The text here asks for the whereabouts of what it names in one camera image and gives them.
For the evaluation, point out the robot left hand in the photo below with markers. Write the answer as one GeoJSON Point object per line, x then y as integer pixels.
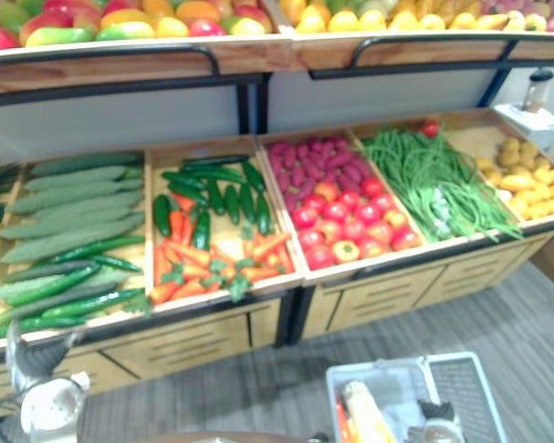
{"type": "Point", "coordinates": [41, 360]}

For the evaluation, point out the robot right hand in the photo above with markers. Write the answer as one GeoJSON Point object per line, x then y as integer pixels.
{"type": "Point", "coordinates": [436, 410]}

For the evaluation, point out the white plastic shopping basket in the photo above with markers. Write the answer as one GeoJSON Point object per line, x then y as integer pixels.
{"type": "Point", "coordinates": [388, 374]}

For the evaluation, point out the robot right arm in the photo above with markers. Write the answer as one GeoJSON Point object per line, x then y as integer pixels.
{"type": "Point", "coordinates": [443, 434]}

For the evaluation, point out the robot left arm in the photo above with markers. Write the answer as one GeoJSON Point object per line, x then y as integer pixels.
{"type": "Point", "coordinates": [53, 403]}

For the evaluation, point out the long dark green cucumber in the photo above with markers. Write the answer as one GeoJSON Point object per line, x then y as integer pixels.
{"type": "Point", "coordinates": [97, 248]}
{"type": "Point", "coordinates": [117, 263]}
{"type": "Point", "coordinates": [60, 302]}
{"type": "Point", "coordinates": [46, 271]}
{"type": "Point", "coordinates": [97, 303]}
{"type": "Point", "coordinates": [55, 285]}
{"type": "Point", "coordinates": [41, 324]}

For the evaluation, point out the yellow corn cob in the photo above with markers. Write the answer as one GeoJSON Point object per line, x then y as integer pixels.
{"type": "Point", "coordinates": [367, 410]}

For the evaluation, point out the orange carrot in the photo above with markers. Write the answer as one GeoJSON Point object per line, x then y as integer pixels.
{"type": "Point", "coordinates": [177, 226]}
{"type": "Point", "coordinates": [285, 259]}
{"type": "Point", "coordinates": [344, 424]}
{"type": "Point", "coordinates": [184, 202]}
{"type": "Point", "coordinates": [261, 274]}
{"type": "Point", "coordinates": [164, 293]}
{"type": "Point", "coordinates": [196, 271]}
{"type": "Point", "coordinates": [189, 290]}
{"type": "Point", "coordinates": [270, 247]}
{"type": "Point", "coordinates": [189, 253]}
{"type": "Point", "coordinates": [162, 265]}
{"type": "Point", "coordinates": [188, 231]}

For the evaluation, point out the light green bitter gourd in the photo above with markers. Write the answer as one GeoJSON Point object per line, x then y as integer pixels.
{"type": "Point", "coordinates": [97, 207]}
{"type": "Point", "coordinates": [60, 223]}
{"type": "Point", "coordinates": [83, 162]}
{"type": "Point", "coordinates": [97, 279]}
{"type": "Point", "coordinates": [74, 179]}
{"type": "Point", "coordinates": [64, 240]}
{"type": "Point", "coordinates": [69, 196]}

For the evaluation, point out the wooden produce bin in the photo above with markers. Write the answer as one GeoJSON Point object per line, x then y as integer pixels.
{"type": "Point", "coordinates": [138, 272]}
{"type": "Point", "coordinates": [475, 138]}
{"type": "Point", "coordinates": [378, 129]}
{"type": "Point", "coordinates": [300, 258]}
{"type": "Point", "coordinates": [231, 242]}

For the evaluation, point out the short dark green cucumber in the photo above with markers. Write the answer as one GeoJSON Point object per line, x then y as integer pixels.
{"type": "Point", "coordinates": [232, 205]}
{"type": "Point", "coordinates": [254, 176]}
{"type": "Point", "coordinates": [162, 216]}
{"type": "Point", "coordinates": [215, 197]}
{"type": "Point", "coordinates": [247, 203]}
{"type": "Point", "coordinates": [263, 214]}
{"type": "Point", "coordinates": [182, 180]}
{"type": "Point", "coordinates": [189, 194]}
{"type": "Point", "coordinates": [219, 174]}
{"type": "Point", "coordinates": [202, 231]}
{"type": "Point", "coordinates": [214, 160]}

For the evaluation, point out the bunch of green beans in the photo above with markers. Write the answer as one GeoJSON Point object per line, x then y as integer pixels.
{"type": "Point", "coordinates": [434, 175]}

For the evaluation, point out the purple sweet potato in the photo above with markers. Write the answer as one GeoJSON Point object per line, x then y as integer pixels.
{"type": "Point", "coordinates": [292, 200]}
{"type": "Point", "coordinates": [303, 151]}
{"type": "Point", "coordinates": [283, 182]}
{"type": "Point", "coordinates": [307, 188]}
{"type": "Point", "coordinates": [279, 150]}
{"type": "Point", "coordinates": [289, 157]}
{"type": "Point", "coordinates": [298, 176]}
{"type": "Point", "coordinates": [340, 159]}
{"type": "Point", "coordinates": [278, 165]}
{"type": "Point", "coordinates": [352, 174]}

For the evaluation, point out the white weighing scale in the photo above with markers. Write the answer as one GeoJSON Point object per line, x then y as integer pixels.
{"type": "Point", "coordinates": [533, 122]}

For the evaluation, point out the clear bottle black cap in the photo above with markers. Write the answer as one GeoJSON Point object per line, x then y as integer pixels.
{"type": "Point", "coordinates": [537, 92]}

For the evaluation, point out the orange mango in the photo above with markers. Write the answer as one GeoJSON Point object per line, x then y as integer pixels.
{"type": "Point", "coordinates": [198, 11]}
{"type": "Point", "coordinates": [125, 16]}

